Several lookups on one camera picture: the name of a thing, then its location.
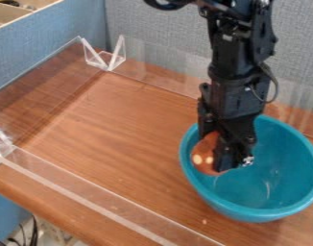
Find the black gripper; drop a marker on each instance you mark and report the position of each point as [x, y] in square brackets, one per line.
[228, 109]

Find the brown toy mushroom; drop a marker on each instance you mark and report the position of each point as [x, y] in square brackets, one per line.
[204, 157]

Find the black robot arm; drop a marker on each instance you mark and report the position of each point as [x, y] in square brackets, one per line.
[241, 38]

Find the blue plastic bowl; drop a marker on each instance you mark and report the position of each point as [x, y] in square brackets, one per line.
[269, 190]

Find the clear acrylic back barrier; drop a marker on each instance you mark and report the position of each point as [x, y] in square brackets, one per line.
[179, 71]

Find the clear acrylic barrier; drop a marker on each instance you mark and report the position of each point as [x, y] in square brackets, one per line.
[44, 91]
[179, 71]
[117, 208]

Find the clear acrylic front barrier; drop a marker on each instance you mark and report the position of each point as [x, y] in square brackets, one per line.
[117, 208]

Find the clear acrylic left barrier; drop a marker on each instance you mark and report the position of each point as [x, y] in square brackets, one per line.
[44, 91]

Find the clear acrylic corner bracket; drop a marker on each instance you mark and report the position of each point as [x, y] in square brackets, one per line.
[102, 59]

